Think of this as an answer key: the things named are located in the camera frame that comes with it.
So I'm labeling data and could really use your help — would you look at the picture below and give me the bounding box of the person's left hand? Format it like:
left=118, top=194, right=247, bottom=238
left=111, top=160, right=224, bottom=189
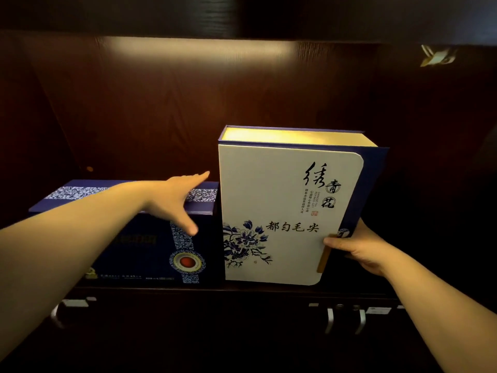
left=143, top=170, right=211, bottom=237

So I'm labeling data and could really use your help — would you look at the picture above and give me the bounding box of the person's right forearm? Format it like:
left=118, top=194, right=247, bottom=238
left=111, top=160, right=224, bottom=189
left=382, top=254, right=497, bottom=373

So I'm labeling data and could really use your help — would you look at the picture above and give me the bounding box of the blue patterned gift box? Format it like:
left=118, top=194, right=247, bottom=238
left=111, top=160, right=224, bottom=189
left=29, top=179, right=220, bottom=286

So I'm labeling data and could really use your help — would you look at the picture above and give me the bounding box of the white light clip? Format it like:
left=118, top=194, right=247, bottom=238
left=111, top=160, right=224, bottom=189
left=420, top=44, right=459, bottom=68

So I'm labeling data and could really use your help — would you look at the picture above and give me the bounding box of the dark wooden cabinet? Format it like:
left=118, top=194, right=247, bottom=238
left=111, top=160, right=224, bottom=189
left=0, top=0, right=497, bottom=373

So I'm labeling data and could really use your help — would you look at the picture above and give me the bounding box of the white and blue tea box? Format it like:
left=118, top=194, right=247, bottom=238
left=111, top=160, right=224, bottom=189
left=217, top=125, right=390, bottom=287

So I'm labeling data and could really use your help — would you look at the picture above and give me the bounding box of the person's right hand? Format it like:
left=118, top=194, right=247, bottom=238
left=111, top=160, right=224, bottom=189
left=323, top=218, right=401, bottom=278

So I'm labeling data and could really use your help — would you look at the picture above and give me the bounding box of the person's left forearm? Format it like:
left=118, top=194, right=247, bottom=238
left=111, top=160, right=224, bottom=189
left=0, top=181, right=150, bottom=362

